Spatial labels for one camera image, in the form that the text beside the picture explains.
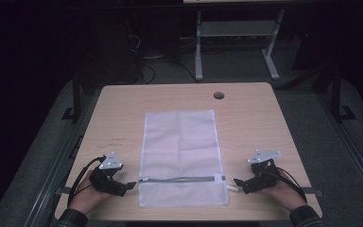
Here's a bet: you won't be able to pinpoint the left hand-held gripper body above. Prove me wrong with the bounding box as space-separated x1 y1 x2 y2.
89 151 129 198

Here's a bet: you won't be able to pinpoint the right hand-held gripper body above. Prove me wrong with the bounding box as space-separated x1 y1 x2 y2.
245 148 283 194

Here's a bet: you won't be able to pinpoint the white mesh laundry bag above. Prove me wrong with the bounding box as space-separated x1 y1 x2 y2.
137 109 231 209

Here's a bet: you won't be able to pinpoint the person's left hand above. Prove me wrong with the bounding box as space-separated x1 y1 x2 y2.
68 170 115 215

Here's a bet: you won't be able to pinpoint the person's right hand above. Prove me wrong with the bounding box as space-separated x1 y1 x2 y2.
264 177 307 212

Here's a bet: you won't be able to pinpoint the black metal stand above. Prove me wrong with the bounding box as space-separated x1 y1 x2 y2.
60 69 83 123
330 62 357 123

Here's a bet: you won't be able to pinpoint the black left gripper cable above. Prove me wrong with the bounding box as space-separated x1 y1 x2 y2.
66 155 108 207

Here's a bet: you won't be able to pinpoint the black floor cables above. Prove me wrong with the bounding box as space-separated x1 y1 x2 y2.
129 32 199 85

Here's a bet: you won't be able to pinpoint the white metal desk frame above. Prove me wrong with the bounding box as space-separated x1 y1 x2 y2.
182 0 286 81

